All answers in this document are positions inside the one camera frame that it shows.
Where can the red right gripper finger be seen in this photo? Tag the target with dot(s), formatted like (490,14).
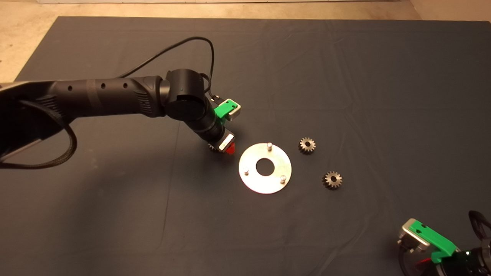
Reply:
(423,262)

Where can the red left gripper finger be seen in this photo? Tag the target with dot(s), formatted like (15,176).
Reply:
(231,149)

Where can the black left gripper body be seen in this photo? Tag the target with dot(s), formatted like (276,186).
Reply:
(209,128)

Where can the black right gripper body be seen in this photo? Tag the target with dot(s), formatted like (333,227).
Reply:
(447,271)

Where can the small steel planetary gear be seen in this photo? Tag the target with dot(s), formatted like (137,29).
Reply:
(212,147)
(311,149)
(337,183)

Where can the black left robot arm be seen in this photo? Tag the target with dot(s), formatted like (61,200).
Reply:
(107,96)

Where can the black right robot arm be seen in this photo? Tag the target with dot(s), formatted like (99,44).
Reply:
(479,266)

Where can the round metal carrier plate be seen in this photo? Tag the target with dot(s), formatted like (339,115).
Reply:
(276,180)

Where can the dark grey table cloth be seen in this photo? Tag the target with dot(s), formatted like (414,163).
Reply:
(345,76)

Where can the green left camera mount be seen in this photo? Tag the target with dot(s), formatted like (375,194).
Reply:
(224,109)

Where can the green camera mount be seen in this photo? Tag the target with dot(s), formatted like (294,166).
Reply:
(433,237)
(224,109)

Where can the green right camera mount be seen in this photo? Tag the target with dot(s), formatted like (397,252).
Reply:
(433,237)

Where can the silver left camera box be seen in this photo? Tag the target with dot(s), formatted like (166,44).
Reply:
(234,114)

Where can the silver camera box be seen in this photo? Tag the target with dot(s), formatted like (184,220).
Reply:
(410,232)
(234,114)

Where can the silver right camera box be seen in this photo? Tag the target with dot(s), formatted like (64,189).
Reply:
(410,232)

